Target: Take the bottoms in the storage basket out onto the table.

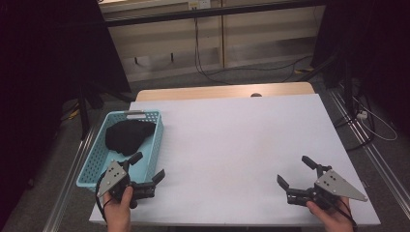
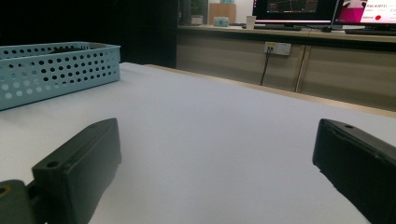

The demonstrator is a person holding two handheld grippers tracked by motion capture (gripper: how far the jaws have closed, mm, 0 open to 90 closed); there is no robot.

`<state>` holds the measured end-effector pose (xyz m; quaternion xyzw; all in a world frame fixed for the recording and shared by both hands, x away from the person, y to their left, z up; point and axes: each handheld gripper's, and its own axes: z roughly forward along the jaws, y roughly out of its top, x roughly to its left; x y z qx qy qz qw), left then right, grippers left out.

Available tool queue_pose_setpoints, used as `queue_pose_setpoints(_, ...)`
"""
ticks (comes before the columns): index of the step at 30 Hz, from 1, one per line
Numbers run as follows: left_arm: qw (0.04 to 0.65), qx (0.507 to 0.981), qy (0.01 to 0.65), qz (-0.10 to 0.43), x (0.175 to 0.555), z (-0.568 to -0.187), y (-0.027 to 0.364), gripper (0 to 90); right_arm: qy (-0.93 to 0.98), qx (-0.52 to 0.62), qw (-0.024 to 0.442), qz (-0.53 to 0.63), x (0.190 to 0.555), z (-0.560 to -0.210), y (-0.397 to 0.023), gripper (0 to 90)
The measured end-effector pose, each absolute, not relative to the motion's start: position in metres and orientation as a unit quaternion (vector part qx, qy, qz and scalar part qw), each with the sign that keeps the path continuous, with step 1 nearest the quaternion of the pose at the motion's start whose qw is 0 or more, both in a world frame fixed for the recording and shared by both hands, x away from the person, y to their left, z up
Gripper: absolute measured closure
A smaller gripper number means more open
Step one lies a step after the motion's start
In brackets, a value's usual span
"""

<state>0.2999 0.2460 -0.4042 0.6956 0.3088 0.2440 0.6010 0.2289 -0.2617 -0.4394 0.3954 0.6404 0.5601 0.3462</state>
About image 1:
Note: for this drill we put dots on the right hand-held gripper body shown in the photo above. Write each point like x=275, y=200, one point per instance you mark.
x=335, y=185

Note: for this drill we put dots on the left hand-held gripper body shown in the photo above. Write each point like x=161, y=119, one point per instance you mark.
x=112, y=177

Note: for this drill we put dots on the black shorts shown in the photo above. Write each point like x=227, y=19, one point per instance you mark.
x=129, y=137

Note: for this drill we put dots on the light blue plastic basket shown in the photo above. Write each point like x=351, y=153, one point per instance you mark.
x=96, y=161

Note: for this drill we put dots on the person's right hand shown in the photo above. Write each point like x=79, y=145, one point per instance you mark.
x=332, y=219

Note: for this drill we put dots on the person's left hand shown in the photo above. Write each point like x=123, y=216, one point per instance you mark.
x=117, y=216

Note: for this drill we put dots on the black metal stand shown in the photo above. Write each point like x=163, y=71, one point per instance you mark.
x=347, y=90
x=83, y=122

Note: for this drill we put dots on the white power plug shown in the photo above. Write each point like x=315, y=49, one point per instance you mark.
x=362, y=115

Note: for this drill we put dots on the black curtain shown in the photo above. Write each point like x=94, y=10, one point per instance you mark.
x=380, y=48
x=38, y=80

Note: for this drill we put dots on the beige cabinet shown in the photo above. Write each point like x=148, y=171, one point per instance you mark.
x=264, y=48

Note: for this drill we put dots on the black horizontal bar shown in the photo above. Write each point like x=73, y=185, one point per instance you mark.
x=209, y=13

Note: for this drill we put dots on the aluminium floor rail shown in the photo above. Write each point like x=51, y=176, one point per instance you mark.
x=66, y=193
x=378, y=161

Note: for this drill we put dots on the white wall socket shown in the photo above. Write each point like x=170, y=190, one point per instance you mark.
x=199, y=4

